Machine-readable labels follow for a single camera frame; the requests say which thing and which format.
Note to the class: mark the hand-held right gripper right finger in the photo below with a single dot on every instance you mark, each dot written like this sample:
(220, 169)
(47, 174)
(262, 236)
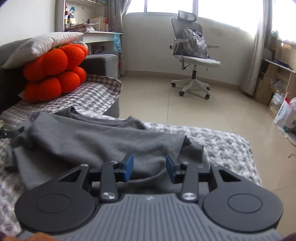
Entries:
(170, 169)

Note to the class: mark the white desk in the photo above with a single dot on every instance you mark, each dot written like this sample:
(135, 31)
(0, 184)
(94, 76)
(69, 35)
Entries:
(99, 37)

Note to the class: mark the orange pumpkin cushion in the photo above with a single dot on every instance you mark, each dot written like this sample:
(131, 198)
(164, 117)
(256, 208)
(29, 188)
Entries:
(53, 87)
(55, 60)

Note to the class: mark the blue plastic bag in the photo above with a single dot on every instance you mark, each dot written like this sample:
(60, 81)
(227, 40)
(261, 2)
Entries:
(117, 42)

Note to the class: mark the wooden shelf unit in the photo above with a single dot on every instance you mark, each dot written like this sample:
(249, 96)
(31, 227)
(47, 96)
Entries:
(282, 69)

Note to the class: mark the white paper bag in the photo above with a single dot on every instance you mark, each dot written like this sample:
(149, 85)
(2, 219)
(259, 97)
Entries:
(285, 115)

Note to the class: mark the white office chair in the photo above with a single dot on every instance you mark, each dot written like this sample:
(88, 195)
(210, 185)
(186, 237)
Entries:
(196, 61)

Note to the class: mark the grey checked quilted blanket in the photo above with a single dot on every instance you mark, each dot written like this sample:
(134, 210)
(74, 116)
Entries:
(226, 148)

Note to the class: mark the cardboard box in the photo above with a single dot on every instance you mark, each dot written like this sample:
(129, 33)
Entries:
(264, 85)

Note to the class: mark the white pillow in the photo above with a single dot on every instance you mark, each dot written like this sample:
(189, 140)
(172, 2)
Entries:
(39, 46)

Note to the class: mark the grey backpack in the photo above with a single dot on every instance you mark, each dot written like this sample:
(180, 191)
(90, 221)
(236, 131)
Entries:
(193, 44)

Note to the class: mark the stack of books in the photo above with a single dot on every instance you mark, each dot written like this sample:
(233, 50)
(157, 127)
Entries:
(81, 27)

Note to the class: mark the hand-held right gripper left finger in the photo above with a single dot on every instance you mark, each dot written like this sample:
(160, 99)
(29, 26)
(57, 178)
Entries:
(128, 167)

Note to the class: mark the grey t-shirt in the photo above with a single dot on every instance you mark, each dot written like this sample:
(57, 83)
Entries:
(87, 141)

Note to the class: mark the grey sofa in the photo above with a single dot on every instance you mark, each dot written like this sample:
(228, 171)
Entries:
(101, 64)

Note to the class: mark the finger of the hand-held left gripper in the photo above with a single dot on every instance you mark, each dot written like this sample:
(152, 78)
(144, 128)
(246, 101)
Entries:
(5, 133)

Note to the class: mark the window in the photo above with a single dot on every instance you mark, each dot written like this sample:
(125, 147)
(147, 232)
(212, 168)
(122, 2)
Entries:
(219, 9)

